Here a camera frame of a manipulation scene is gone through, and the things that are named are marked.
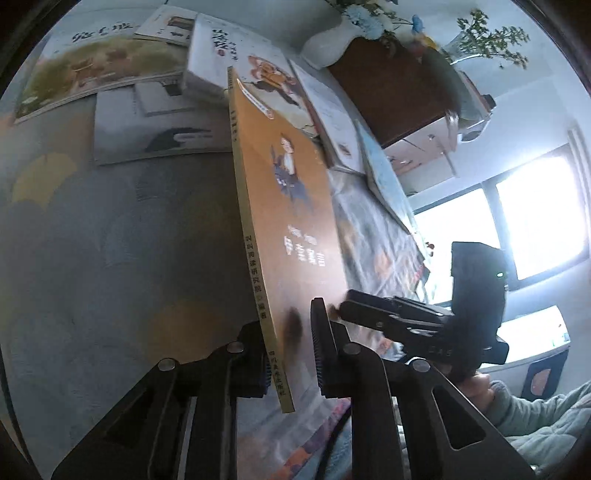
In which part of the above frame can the person's right hand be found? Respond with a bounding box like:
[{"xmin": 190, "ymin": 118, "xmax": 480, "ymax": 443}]
[{"xmin": 455, "ymin": 371, "xmax": 497, "ymax": 411}]

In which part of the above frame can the landscape cover book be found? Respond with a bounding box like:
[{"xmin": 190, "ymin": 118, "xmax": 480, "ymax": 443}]
[{"xmin": 14, "ymin": 18, "xmax": 190, "ymax": 125}]

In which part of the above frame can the white book orange warrior figure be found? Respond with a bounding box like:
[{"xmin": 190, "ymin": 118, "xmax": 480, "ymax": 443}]
[{"xmin": 182, "ymin": 13, "xmax": 319, "ymax": 139}]

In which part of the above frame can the dark chair back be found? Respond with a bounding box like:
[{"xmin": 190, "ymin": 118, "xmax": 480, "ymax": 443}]
[{"xmin": 522, "ymin": 351, "xmax": 568, "ymax": 398}]

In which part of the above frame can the printed tablecloth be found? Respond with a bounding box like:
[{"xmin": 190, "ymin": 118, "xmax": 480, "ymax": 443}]
[{"xmin": 0, "ymin": 92, "xmax": 435, "ymax": 480}]

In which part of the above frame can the small pale cover book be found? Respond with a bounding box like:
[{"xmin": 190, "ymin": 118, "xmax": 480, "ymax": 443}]
[{"xmin": 134, "ymin": 4, "xmax": 197, "ymax": 47}]

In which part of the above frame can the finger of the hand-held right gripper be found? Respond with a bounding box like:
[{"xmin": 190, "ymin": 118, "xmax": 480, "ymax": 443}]
[{"xmin": 339, "ymin": 289, "xmax": 455, "ymax": 344}]

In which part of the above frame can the green leafy plant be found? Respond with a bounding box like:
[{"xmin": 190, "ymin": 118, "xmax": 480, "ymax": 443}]
[{"xmin": 455, "ymin": 9, "xmax": 529, "ymax": 70}]

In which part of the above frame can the white vase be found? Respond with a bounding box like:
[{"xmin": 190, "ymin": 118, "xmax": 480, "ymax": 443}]
[{"xmin": 302, "ymin": 21, "xmax": 365, "ymax": 70}]

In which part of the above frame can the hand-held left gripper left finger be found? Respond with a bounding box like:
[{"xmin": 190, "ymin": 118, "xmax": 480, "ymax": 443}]
[{"xmin": 51, "ymin": 320, "xmax": 273, "ymax": 480}]

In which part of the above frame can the light blue book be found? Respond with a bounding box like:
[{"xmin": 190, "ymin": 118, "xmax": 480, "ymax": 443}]
[{"xmin": 353, "ymin": 119, "xmax": 426, "ymax": 241}]

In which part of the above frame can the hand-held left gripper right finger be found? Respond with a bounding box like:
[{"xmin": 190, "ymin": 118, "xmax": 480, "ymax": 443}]
[{"xmin": 309, "ymin": 298, "xmax": 536, "ymax": 480}]

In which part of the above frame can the window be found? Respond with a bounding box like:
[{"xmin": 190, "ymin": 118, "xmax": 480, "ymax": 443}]
[{"xmin": 411, "ymin": 143, "xmax": 587, "ymax": 365}]

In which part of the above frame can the person's right forearm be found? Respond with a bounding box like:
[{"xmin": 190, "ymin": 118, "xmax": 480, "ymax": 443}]
[{"xmin": 480, "ymin": 378, "xmax": 591, "ymax": 476}]

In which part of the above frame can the brown wooden cabinet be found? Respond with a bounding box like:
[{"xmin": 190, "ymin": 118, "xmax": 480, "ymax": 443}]
[{"xmin": 325, "ymin": 37, "xmax": 467, "ymax": 197}]

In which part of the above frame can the glass vase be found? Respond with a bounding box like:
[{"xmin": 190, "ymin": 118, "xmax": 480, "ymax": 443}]
[{"xmin": 441, "ymin": 32, "xmax": 472, "ymax": 65}]

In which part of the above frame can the grey cover book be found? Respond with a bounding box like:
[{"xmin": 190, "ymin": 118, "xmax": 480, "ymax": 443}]
[{"xmin": 92, "ymin": 76, "xmax": 234, "ymax": 167}]

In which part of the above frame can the orange cover book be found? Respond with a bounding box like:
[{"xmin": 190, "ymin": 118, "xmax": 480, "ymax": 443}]
[{"xmin": 226, "ymin": 66, "xmax": 349, "ymax": 414}]

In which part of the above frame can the thin white book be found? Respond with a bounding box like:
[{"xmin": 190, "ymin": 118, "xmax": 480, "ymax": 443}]
[{"xmin": 288, "ymin": 60, "xmax": 368, "ymax": 175}]

